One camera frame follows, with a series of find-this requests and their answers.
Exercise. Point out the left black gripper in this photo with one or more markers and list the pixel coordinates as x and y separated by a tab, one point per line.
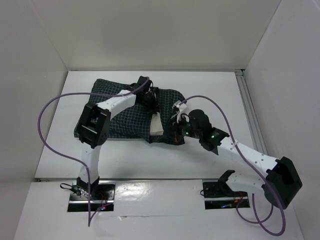
152	108

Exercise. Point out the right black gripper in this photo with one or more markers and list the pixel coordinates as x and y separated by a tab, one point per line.
175	129

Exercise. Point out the dark plaid pillowcase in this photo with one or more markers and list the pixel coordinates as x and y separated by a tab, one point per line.
134	122

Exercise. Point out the cream bear pillow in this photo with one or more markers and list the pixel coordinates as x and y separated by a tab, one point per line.
156	128

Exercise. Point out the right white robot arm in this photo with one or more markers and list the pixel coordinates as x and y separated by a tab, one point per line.
277	179

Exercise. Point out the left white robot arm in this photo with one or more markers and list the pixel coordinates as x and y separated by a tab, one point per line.
94	126

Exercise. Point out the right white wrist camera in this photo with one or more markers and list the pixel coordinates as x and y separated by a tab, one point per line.
179	108

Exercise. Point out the aluminium rail frame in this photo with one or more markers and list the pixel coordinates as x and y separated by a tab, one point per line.
255	131

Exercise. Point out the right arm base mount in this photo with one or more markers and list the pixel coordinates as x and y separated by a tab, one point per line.
218	197

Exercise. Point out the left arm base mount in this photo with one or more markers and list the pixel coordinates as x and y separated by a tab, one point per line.
102	198

